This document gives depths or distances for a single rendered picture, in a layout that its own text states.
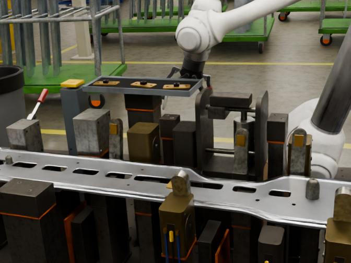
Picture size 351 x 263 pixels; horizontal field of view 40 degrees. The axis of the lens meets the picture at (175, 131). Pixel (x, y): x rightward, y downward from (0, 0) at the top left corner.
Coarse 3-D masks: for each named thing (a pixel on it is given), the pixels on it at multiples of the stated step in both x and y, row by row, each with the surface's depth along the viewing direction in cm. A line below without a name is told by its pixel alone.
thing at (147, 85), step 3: (141, 81) 157; (144, 81) 157; (132, 84) 158; (135, 84) 158; (138, 84) 158; (141, 84) 157; (144, 84) 156; (147, 84) 157; (150, 84) 157; (153, 84) 157; (156, 84) 157; (147, 87) 154; (150, 87) 154
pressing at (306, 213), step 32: (0, 160) 148; (32, 160) 145; (64, 160) 144; (96, 160) 143; (128, 160) 141; (96, 192) 126; (128, 192) 124; (160, 192) 122; (192, 192) 122; (224, 192) 121; (256, 192) 120; (288, 192) 119; (320, 192) 118; (288, 224) 107; (320, 224) 105
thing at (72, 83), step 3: (66, 81) 167; (69, 81) 167; (72, 81) 167; (75, 81) 167; (78, 81) 166; (81, 81) 167; (84, 81) 169; (63, 84) 165; (66, 84) 165; (69, 84) 164; (72, 84) 164; (75, 84) 164; (78, 84) 165; (81, 84) 167; (69, 87) 167; (72, 87) 166; (75, 87) 164
